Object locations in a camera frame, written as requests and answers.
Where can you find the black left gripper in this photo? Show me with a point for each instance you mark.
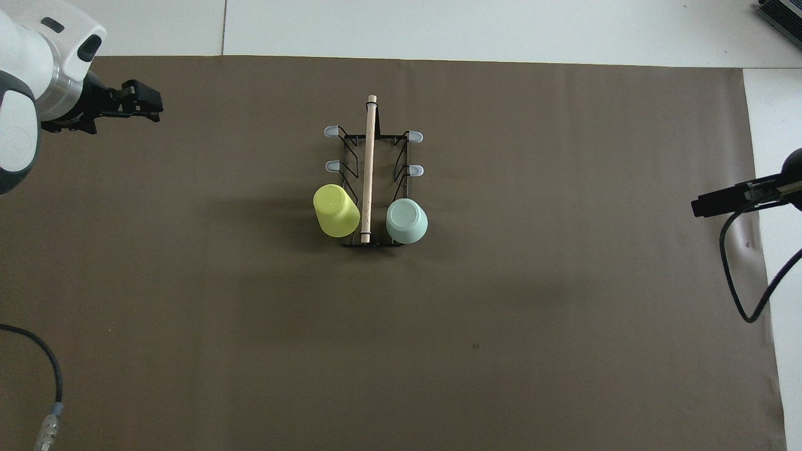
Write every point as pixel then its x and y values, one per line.
pixel 84 106

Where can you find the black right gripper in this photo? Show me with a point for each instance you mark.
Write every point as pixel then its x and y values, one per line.
pixel 794 181

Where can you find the yellow plastic cup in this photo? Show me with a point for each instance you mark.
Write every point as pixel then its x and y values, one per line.
pixel 337 212

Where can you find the pale green plastic cup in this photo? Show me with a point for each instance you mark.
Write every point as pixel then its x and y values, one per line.
pixel 407 220

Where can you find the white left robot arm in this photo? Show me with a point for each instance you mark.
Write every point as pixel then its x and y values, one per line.
pixel 25 75

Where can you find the grey ribbed device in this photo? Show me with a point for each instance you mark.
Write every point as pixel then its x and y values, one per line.
pixel 783 14

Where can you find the brown paper mat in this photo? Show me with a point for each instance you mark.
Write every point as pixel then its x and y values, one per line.
pixel 250 326

